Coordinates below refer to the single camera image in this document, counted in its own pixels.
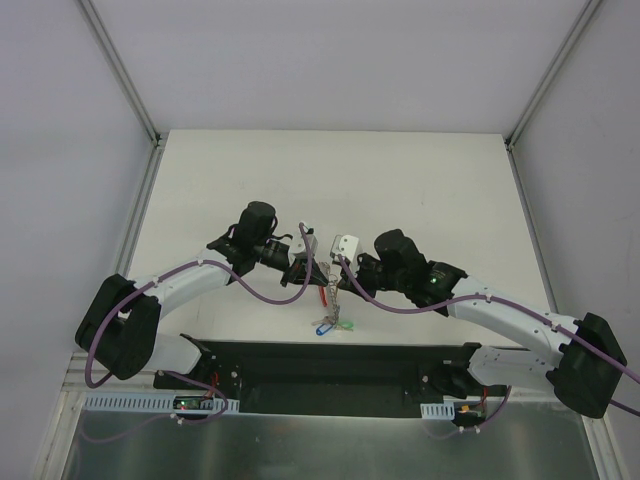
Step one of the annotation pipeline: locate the key holder with red handle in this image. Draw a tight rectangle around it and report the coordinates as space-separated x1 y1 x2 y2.
314 262 346 332

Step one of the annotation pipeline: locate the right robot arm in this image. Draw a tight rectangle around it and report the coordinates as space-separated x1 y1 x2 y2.
330 229 639 419

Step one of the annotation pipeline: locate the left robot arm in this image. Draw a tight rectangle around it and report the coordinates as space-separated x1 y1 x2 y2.
75 201 329 389

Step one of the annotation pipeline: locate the green tagged key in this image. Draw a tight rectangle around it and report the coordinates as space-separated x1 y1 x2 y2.
336 322 354 332

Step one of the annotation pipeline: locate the blue tagged key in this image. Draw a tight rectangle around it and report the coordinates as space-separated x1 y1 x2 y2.
315 323 334 336

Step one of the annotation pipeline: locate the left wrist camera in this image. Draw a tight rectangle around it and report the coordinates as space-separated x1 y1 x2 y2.
288 222 318 261

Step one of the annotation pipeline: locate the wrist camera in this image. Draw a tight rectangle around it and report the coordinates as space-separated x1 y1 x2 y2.
330 234 362 265
288 222 318 261

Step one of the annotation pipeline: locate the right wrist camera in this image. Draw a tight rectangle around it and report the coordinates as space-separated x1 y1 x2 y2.
330 234 362 265

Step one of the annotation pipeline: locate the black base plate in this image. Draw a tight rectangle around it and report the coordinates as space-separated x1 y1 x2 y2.
153 340 507 418

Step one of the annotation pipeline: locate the right white cable duct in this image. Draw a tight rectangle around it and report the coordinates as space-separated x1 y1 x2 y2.
420 401 456 421

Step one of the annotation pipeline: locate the white cable duct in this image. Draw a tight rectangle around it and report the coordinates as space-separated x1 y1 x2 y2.
420 401 456 421
84 393 240 415

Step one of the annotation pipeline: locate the left aluminium rail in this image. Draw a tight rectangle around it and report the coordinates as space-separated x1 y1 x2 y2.
64 142 169 386

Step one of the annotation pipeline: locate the aluminium rail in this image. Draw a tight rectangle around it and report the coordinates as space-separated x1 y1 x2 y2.
506 147 558 313
64 142 169 386

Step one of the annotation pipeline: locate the right aluminium rail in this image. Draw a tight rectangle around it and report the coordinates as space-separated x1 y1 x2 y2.
506 147 558 313

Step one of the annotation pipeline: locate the left white cable duct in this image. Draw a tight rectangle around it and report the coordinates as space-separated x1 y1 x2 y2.
84 393 240 415

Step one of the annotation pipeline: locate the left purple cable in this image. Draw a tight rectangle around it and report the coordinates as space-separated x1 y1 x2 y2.
84 222 316 444

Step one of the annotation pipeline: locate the left aluminium frame post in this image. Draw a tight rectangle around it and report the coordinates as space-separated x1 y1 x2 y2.
74 0 163 147

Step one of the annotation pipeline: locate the aluminium frame post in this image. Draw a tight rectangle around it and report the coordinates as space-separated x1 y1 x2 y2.
74 0 163 147
505 0 605 152

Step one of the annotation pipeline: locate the right aluminium frame post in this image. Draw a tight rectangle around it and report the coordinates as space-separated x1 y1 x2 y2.
505 0 605 152

